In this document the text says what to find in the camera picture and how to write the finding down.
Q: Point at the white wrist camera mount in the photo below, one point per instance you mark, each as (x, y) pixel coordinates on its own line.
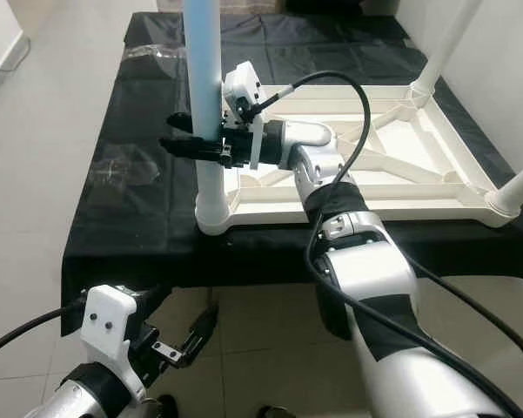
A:
(242, 83)
(111, 324)

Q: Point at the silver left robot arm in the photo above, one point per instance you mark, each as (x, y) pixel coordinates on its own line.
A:
(83, 399)

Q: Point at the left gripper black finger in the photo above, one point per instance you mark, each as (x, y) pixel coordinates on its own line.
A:
(151, 296)
(200, 331)

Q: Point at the black tablecloth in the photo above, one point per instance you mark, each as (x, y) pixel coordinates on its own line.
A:
(130, 244)

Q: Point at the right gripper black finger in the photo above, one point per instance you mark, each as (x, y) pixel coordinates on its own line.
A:
(179, 121)
(191, 150)

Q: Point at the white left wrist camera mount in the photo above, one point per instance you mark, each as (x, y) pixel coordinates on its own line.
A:
(111, 324)

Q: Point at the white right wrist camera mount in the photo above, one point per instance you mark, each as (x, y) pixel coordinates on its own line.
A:
(242, 83)

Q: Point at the black left robot foot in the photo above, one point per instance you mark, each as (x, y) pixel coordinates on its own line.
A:
(167, 407)

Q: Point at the white plastic table top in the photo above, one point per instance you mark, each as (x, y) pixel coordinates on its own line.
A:
(426, 157)

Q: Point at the black robot foot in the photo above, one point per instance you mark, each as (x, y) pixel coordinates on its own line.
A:
(277, 412)
(167, 407)

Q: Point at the black right robot foot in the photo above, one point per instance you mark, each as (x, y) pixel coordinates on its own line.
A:
(277, 412)

